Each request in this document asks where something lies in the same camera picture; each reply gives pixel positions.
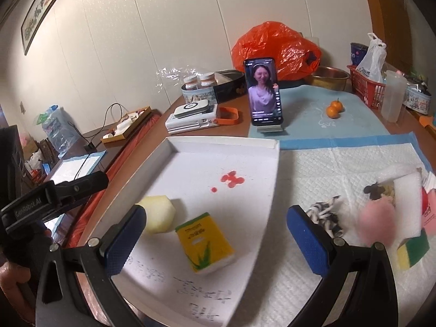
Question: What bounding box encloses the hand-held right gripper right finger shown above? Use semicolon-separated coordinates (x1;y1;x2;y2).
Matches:
287;205;399;327

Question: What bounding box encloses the black and white rope toy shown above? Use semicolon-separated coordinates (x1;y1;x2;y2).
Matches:
305;196;344;237

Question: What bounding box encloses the white shallow cardboard box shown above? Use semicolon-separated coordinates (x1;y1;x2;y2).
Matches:
73;136;280;327

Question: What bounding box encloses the red plastic basket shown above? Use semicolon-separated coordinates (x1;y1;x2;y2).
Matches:
347;65;387;110

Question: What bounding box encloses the round printed tin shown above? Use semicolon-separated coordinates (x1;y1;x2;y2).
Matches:
404;77;436;113

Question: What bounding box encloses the clear plastic wrap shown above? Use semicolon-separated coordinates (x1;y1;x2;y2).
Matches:
156;65;201;93

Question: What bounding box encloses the small white power bank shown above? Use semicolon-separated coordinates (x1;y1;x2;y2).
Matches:
174;101;212;116

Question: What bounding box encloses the wooden tray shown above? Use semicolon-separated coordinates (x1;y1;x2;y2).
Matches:
101;106;151;143

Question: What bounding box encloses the black smartphone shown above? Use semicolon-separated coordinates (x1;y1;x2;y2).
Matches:
244;57;283;125

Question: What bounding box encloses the brown braided hair tie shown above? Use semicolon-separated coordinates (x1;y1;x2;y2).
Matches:
364;183;384;200

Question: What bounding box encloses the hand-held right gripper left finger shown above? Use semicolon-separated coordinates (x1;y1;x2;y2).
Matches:
34;205;147;327

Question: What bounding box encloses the small blue-edged white pad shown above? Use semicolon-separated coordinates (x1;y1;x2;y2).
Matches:
48;150;107;183

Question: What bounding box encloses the dark wooden side table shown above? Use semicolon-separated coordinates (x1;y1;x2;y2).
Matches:
43;109;164;186

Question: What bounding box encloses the white quilted pad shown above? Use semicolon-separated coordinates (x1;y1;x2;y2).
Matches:
272;133;436;327

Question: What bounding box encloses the yellow tissue pack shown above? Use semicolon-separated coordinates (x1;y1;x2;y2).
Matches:
175;212;235;274

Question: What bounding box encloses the light blue mat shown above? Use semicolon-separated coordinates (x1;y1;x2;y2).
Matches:
247;83;390;140

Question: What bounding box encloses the white plastic bag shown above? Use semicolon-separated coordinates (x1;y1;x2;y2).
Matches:
354;33;388;83

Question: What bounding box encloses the pink fluffy pompom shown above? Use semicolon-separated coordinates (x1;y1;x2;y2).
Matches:
356;198;397;247

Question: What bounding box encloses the metal bowl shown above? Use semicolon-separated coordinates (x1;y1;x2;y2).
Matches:
308;66;351;92

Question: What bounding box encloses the white foam sheet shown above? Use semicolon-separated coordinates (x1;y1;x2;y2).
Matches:
375;163;425;239

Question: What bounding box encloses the black cable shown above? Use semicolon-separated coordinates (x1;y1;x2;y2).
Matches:
68;103;132;150

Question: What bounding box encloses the black tin box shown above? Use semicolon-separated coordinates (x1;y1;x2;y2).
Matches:
213;70;247;104

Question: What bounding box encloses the person's left hand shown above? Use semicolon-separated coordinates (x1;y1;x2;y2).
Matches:
0;262;26;295

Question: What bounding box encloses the framed wall picture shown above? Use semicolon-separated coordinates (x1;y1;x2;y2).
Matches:
20;0;65;56

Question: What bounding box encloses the pale yellow sponge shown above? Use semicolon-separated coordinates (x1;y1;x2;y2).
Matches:
136;195;177;235

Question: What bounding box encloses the blue plastic bag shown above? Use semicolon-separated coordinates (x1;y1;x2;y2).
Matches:
33;105;74;154

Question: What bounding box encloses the white phone stand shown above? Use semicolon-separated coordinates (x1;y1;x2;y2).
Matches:
256;123;283;134

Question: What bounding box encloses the orange plastic bag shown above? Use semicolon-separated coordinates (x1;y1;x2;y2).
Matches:
231;21;322;81

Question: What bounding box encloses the olive braided hair tie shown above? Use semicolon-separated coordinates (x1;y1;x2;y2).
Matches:
381;186;397;208

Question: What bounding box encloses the yellow and green scrub sponge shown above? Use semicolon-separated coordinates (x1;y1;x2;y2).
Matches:
397;230;431;270

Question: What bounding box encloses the orange strap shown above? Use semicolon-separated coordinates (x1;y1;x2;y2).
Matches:
215;107;240;125

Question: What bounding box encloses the translucent plastic pitcher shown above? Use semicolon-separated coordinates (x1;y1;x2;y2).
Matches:
380;70;407;123

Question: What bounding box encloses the pink tissue pack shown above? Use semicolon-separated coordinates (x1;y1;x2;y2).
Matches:
420;172;436;235

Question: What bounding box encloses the large white power bank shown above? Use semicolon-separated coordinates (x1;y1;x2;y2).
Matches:
165;104;219;134

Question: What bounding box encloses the wooden framed glass door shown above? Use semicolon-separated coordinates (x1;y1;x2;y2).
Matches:
359;0;436;86

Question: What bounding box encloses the oval printed tin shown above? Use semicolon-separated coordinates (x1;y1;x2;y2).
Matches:
181;83;219;104

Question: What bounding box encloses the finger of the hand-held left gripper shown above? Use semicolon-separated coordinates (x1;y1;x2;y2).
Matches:
43;171;110;212

